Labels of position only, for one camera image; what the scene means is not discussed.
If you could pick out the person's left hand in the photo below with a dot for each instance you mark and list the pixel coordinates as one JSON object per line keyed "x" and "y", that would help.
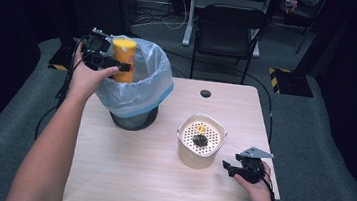
{"x": 86, "y": 79}

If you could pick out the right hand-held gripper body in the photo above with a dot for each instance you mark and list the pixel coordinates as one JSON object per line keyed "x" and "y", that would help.
{"x": 251, "y": 165}

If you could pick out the white desk frame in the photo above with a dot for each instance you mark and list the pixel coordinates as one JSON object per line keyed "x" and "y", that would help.
{"x": 192, "y": 14}

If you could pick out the beige perforated strainer basket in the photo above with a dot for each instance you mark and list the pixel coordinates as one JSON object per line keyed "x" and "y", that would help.
{"x": 199, "y": 156}

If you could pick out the person's right hand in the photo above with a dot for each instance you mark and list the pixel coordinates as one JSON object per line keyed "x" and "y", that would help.
{"x": 255, "y": 190}

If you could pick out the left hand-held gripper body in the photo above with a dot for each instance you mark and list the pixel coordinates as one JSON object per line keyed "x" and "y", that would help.
{"x": 95, "y": 51}

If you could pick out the translucent plastic bin bag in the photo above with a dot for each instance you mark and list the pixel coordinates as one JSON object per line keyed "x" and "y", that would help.
{"x": 144, "y": 87}

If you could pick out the black yellow striped base plate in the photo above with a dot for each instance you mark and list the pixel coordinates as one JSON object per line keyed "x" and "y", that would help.
{"x": 294, "y": 84}
{"x": 60, "y": 59}

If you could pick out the metal mesh waste bin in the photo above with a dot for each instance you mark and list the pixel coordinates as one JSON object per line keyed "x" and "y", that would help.
{"x": 134, "y": 121}

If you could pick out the yellow cylindrical can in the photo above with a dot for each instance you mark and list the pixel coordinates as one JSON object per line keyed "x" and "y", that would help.
{"x": 123, "y": 53}

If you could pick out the small yellow scrap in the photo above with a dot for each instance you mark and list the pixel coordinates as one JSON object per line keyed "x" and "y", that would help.
{"x": 200, "y": 129}

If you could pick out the black folding chair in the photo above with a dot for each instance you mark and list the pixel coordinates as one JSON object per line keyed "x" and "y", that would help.
{"x": 227, "y": 32}

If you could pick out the dark crumpled scrap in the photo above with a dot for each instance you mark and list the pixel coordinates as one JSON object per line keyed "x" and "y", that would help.
{"x": 200, "y": 140}

